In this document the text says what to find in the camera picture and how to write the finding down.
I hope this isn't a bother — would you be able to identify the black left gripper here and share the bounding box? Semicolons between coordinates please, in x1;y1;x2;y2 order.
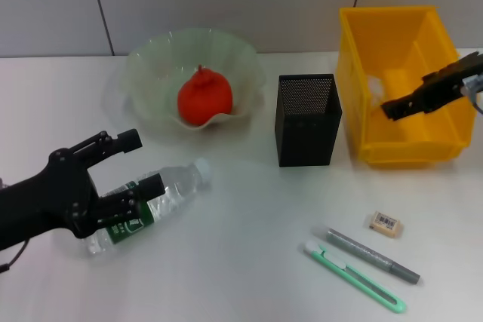
0;129;165;252

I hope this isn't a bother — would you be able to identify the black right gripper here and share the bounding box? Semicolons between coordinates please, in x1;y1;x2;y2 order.
380;50;483;123

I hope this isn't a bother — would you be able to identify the white paper ball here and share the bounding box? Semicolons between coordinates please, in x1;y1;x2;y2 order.
368;76;386;99

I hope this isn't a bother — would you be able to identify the clear green-label water bottle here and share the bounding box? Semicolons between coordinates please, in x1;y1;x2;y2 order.
81;158;211;259

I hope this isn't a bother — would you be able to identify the orange fruit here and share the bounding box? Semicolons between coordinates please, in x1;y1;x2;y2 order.
177;65;233;127

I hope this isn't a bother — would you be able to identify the beige eraser with barcode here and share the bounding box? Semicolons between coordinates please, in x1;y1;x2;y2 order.
365;210;405;240

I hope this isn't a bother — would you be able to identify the grey marker pen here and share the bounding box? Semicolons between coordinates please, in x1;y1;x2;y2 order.
309;225;420;285

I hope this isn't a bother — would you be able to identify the mint green utility knife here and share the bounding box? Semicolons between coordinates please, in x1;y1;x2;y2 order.
303;241;408;315

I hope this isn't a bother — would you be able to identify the black mesh pen holder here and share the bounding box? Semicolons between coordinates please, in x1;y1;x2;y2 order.
274;73;343;167

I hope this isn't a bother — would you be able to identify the translucent green fruit bowl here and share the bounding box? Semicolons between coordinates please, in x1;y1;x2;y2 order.
126;27;265;133

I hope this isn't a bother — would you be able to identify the yellow plastic bin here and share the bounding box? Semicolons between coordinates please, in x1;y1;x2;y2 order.
335;5;477;170

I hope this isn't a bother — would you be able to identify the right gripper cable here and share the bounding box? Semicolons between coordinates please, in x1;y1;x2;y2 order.
463;75;483;115

